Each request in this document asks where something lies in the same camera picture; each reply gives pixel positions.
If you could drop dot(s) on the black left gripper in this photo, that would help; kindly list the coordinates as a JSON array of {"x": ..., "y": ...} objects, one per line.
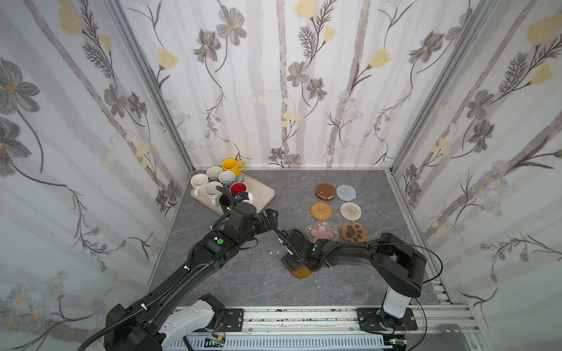
[{"x": 230, "y": 200}]

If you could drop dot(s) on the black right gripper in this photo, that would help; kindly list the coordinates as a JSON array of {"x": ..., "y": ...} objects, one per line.
[{"x": 289, "y": 244}]

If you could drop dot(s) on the beige plastic tray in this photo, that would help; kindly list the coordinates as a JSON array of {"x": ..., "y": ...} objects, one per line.
[{"x": 262, "y": 195}]

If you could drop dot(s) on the pink flower shaped coaster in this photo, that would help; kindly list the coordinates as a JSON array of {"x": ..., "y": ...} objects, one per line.
[{"x": 320, "y": 231}]

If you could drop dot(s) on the light brown cork coaster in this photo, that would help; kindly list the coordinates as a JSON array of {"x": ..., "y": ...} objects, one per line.
[{"x": 301, "y": 273}]

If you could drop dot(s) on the rattan woven round coaster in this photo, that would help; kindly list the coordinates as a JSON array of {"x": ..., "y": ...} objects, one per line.
[{"x": 321, "y": 211}]

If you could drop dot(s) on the black mug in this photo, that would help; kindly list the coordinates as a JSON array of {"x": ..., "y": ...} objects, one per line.
[{"x": 225, "y": 202}]

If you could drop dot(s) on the blue floral mug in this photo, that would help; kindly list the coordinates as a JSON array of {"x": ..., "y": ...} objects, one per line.
[{"x": 229, "y": 178}]

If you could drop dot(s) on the dark brown round coaster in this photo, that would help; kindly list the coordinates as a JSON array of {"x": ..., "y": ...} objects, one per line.
[{"x": 326, "y": 192}]

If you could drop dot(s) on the yellow mug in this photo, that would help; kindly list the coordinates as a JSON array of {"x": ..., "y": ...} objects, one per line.
[{"x": 233, "y": 165}]

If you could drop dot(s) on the cream woven round coaster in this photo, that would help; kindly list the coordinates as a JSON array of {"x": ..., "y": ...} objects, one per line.
[{"x": 351, "y": 211}]

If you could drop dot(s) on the brown paw shaped coaster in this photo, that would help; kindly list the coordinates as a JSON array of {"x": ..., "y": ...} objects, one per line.
[{"x": 354, "y": 232}]

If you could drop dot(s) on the blue grey woven coaster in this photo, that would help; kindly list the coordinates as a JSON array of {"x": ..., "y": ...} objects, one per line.
[{"x": 346, "y": 192}]

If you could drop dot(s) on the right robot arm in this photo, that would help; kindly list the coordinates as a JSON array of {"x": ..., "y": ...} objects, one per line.
[{"x": 400, "y": 265}]

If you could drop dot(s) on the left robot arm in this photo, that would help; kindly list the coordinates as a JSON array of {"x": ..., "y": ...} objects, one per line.
[{"x": 153, "y": 322}]

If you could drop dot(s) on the white mug red inside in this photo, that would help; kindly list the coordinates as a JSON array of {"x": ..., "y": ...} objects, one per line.
[{"x": 237, "y": 188}]

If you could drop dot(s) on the white speckled mug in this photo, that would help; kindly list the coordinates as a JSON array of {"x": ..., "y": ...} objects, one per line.
[{"x": 213, "y": 191}]

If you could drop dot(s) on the white grey mug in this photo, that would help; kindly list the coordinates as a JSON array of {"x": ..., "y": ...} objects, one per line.
[{"x": 213, "y": 173}]

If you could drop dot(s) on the plain white mug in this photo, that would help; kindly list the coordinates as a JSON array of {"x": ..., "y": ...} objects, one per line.
[{"x": 198, "y": 183}]

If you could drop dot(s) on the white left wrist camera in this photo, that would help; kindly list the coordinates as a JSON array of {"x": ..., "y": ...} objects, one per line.
[{"x": 244, "y": 197}]

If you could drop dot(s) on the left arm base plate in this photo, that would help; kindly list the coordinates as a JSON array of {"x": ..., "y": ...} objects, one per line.
[{"x": 231, "y": 321}]

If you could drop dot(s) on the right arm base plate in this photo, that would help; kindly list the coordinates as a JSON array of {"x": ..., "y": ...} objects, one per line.
[{"x": 376, "y": 320}]

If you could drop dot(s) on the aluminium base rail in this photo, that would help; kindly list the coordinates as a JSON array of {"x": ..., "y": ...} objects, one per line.
[{"x": 442, "y": 326}]

